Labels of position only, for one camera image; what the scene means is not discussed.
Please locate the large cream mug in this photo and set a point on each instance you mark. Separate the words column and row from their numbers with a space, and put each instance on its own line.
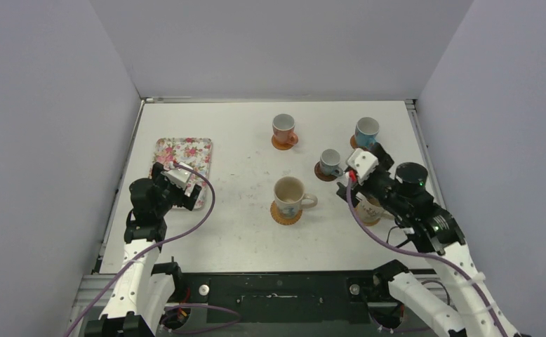
column 290, row 197

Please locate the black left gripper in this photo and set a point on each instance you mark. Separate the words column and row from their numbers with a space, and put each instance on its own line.
column 160, row 180

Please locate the blue mug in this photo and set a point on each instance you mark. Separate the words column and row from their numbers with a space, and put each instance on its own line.
column 366, row 131

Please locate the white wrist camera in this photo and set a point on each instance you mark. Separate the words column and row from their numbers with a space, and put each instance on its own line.
column 362, row 163
column 179, row 174

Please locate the light wooden coaster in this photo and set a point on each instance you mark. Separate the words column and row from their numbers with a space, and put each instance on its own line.
column 280, row 146
column 353, row 142

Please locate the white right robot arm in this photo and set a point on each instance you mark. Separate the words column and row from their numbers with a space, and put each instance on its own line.
column 469, row 309

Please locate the dark walnut wooden coaster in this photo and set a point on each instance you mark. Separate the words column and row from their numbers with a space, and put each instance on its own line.
column 319, row 174

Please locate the cream cup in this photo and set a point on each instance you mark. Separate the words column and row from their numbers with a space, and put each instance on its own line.
column 373, row 201

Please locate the small white cup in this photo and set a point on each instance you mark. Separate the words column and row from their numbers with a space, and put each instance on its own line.
column 329, row 163

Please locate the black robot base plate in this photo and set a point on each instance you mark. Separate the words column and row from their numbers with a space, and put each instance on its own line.
column 293, row 310

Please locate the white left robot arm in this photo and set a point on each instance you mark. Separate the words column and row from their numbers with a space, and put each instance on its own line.
column 143, row 286

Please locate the pink mug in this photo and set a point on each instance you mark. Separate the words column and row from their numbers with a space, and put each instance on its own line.
column 283, row 126

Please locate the floral rectangular tray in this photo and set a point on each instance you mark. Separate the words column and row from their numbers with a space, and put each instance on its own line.
column 195, row 152

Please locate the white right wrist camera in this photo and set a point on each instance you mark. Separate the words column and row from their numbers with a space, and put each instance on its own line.
column 362, row 163

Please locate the aluminium table frame rail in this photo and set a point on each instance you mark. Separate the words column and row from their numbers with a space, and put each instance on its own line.
column 321, row 286

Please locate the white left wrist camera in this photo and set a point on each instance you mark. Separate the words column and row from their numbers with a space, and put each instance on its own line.
column 179, row 174

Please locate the woven rattan coaster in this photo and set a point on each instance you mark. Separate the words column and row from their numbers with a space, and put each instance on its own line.
column 369, row 214
column 277, row 216

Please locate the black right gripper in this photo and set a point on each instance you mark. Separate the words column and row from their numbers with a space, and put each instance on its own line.
column 359, row 187

